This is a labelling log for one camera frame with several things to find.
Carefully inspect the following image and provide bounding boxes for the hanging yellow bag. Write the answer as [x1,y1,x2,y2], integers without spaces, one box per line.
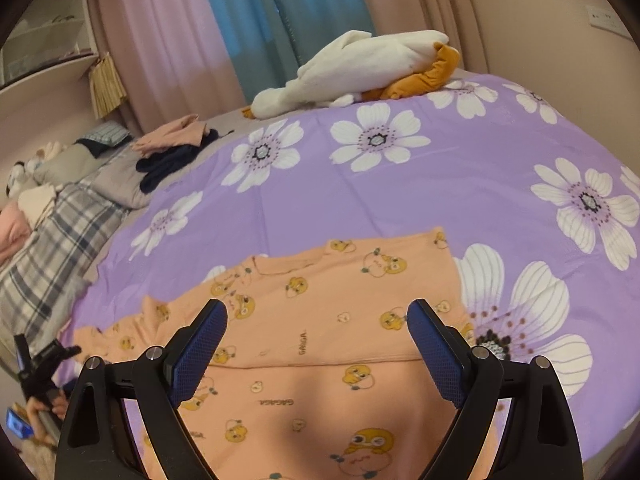
[89,53,128,119]

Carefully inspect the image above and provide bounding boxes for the grey pillow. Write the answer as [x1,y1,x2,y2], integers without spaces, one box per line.
[34,144,151,209]

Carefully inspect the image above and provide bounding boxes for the blue curtain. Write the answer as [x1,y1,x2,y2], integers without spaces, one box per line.
[208,0,375,102]

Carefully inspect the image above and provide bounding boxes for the white plush goose toy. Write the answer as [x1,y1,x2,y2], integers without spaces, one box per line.
[243,29,452,119]

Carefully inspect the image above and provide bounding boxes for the pink curtain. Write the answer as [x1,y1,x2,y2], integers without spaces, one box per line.
[94,0,246,133]

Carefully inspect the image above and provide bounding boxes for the white wall shelf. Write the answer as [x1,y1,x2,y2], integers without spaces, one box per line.
[1,0,98,88]

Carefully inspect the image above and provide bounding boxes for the pink cloth on left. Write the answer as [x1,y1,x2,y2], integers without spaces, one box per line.
[0,202,32,264]

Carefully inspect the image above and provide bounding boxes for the white wall socket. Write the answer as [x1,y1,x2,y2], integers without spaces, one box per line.
[586,4,631,39]

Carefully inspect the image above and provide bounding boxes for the orange plush cushion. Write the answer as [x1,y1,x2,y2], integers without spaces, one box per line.
[361,42,461,102]

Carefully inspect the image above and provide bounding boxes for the pink folded clothes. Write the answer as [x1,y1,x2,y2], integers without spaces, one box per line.
[131,114,206,157]

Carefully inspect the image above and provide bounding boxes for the grey plaid blanket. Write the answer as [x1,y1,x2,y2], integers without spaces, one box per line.
[1,184,128,356]

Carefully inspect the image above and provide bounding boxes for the dark navy clothes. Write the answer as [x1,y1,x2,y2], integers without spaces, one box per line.
[136,129,219,195]

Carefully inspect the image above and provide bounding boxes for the purple floral bed sheet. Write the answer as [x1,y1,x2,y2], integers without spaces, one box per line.
[63,75,639,457]

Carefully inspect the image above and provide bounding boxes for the left hand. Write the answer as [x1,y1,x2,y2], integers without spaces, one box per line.
[26,390,68,446]

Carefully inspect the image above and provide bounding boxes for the orange cartoon print garment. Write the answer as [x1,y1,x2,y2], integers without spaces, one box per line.
[74,229,473,479]

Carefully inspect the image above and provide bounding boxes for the blue phone screen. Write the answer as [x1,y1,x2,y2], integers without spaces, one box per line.
[6,408,35,440]

